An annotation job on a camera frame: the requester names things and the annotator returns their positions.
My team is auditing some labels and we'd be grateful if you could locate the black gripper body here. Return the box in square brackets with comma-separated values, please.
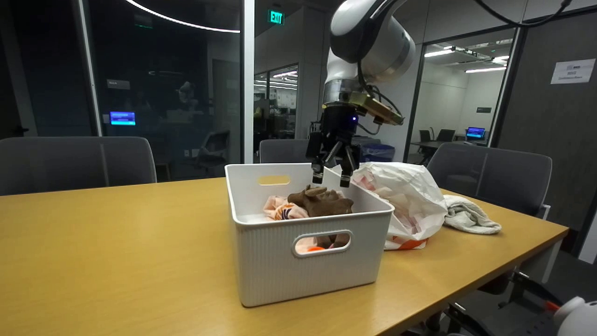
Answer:
[306, 105, 360, 165]

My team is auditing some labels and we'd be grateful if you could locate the brown cloth garment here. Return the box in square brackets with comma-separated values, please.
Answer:
[288, 185, 353, 217]

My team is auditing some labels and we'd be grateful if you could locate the light pink printed garment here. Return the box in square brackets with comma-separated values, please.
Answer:
[263, 196, 308, 221]

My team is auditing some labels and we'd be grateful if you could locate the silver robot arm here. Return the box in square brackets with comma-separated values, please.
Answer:
[306, 0, 416, 187]

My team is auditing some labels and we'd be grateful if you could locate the white plastic storage box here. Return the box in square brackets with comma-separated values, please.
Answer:
[226, 163, 394, 306]

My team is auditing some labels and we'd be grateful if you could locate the white plastic bag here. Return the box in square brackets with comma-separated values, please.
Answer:
[351, 163, 448, 250]

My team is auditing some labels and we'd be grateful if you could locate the green exit sign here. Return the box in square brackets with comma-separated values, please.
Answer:
[269, 10, 284, 26]

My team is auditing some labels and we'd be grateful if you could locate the white grey handheld tool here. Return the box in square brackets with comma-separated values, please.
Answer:
[554, 297, 597, 336]

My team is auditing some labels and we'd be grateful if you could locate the grey office chair left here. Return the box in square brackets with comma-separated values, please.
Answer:
[0, 137, 157, 196]

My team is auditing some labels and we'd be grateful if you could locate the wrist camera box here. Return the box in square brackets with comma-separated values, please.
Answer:
[349, 92, 403, 125]

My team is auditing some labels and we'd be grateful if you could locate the white wall sign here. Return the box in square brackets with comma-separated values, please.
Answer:
[551, 58, 595, 84]

